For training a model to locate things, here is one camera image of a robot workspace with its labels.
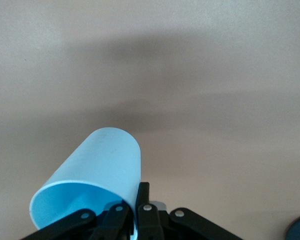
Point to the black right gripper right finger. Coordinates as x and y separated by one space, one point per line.
150 225

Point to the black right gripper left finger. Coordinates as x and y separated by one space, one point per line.
112 222

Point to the light blue cup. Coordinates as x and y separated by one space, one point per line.
100 162

